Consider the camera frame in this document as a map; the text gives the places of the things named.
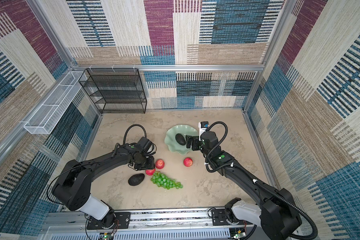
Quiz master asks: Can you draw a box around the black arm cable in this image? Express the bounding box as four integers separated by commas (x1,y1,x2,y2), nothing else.
204,121,319,240
122,123,148,146

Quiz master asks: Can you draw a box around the black wire mesh shelf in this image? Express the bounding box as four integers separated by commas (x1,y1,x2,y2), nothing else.
79,68,147,114

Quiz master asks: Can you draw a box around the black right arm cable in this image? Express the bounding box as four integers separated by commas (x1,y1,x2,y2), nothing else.
204,121,319,240

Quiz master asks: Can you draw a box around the dark avocado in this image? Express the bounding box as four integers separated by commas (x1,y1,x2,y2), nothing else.
175,134,187,146
128,174,145,187

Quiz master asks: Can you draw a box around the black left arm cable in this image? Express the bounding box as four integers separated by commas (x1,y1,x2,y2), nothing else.
122,123,148,146

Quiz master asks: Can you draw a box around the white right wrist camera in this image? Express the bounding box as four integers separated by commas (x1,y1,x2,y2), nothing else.
198,121,209,141

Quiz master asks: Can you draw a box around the red fake apple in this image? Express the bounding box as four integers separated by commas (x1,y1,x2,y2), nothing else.
183,158,194,167
145,169,156,176
155,159,165,170

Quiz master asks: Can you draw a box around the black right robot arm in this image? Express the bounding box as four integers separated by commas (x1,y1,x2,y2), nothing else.
185,131,318,240

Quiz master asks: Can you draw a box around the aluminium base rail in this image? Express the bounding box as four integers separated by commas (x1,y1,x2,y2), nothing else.
38,207,268,240

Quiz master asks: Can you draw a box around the green fake grape bunch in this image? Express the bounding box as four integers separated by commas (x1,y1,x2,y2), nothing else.
151,172,183,190

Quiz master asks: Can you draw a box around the green scalloped fruit bowl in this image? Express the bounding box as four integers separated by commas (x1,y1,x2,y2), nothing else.
165,125,199,156

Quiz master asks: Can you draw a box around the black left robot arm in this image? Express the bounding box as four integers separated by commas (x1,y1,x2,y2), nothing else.
51,139,156,229

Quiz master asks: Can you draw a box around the white wire mesh basket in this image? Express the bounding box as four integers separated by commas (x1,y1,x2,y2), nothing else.
24,71,83,135

